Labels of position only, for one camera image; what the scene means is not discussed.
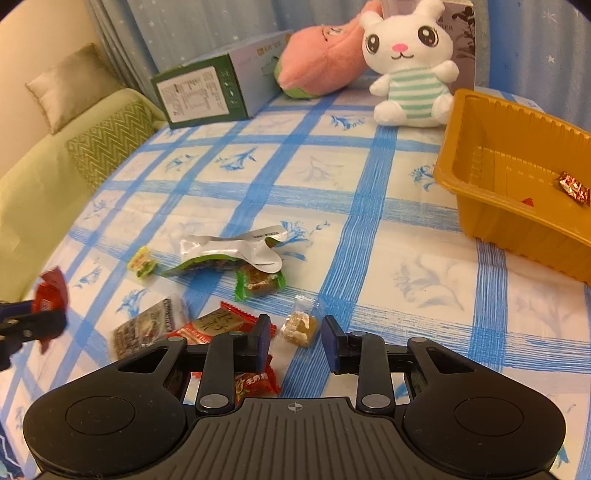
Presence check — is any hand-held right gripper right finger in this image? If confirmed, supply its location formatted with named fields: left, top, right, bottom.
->
left=322, top=316, right=481, bottom=415

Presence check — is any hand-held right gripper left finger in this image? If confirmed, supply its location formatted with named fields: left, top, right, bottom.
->
left=111, top=315, right=273, bottom=415

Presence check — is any red candy with label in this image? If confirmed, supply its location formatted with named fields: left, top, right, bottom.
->
left=37, top=268, right=70, bottom=355

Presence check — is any clear nut candy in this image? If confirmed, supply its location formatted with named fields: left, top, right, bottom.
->
left=280, top=295, right=320, bottom=347

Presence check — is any red snack with white print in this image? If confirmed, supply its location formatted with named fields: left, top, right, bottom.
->
left=191, top=355, right=280, bottom=407

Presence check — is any dark printed snack packet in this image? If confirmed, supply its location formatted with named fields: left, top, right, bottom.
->
left=111, top=298, right=190, bottom=361

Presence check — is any small yellow green candy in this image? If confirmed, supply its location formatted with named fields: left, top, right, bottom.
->
left=128, top=246, right=158, bottom=280

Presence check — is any yellow plastic tray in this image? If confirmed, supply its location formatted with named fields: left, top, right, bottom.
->
left=433, top=89, right=591, bottom=283

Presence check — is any twisted red white candy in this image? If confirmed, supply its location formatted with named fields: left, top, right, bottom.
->
left=555, top=171, right=591, bottom=204

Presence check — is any green wrapped brown snack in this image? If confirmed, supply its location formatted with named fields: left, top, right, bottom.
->
left=234, top=268, right=286, bottom=303

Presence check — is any open silver green packet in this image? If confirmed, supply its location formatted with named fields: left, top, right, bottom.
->
left=161, top=224, right=289, bottom=278

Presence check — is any green sofa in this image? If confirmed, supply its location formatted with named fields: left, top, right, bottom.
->
left=0, top=44, right=167, bottom=305

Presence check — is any blue checked cloth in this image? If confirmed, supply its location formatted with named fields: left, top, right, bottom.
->
left=0, top=85, right=591, bottom=480

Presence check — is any green zigzag cushion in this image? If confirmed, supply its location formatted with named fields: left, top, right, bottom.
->
left=65, top=99, right=155, bottom=192

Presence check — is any beige pillow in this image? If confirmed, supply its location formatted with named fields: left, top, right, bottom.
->
left=25, top=43, right=123, bottom=136

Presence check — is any green white carton box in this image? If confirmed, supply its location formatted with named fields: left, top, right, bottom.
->
left=150, top=30, right=295, bottom=130

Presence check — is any pink plush toy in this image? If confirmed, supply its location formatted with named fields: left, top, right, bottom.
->
left=276, top=0, right=370, bottom=100

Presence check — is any white bunny plush toy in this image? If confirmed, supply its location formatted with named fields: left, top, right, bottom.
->
left=359, top=0, right=459, bottom=127

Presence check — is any blue starry curtain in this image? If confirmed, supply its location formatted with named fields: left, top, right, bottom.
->
left=88, top=0, right=591, bottom=121

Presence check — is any tall box with plant print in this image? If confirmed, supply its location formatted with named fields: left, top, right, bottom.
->
left=441, top=0, right=477, bottom=90

